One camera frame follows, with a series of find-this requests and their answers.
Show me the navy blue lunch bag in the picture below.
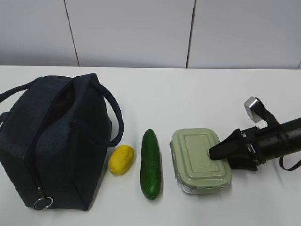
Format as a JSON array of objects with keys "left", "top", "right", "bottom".
[{"left": 0, "top": 73, "right": 124, "bottom": 211}]

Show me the dark green cucumber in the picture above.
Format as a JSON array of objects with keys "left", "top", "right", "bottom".
[{"left": 140, "top": 129, "right": 162, "bottom": 200}]

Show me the yellow lemon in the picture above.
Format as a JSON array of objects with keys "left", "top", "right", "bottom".
[{"left": 108, "top": 145, "right": 135, "bottom": 175}]

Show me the green lidded glass food container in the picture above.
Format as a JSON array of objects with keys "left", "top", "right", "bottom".
[{"left": 170, "top": 128, "right": 232, "bottom": 194}]

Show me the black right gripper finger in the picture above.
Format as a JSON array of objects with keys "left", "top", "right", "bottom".
[
  {"left": 227, "top": 154, "right": 257, "bottom": 171},
  {"left": 209, "top": 129, "right": 245, "bottom": 160}
]

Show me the black cable loop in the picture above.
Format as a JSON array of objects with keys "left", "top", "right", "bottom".
[{"left": 279, "top": 154, "right": 301, "bottom": 171}]

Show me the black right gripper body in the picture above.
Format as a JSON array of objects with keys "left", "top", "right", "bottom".
[{"left": 241, "top": 125, "right": 288, "bottom": 165}]

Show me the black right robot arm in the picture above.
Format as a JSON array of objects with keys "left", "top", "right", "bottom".
[{"left": 209, "top": 118, "right": 301, "bottom": 171}]

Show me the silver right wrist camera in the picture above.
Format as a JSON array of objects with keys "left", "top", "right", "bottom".
[{"left": 244, "top": 96, "right": 264, "bottom": 123}]

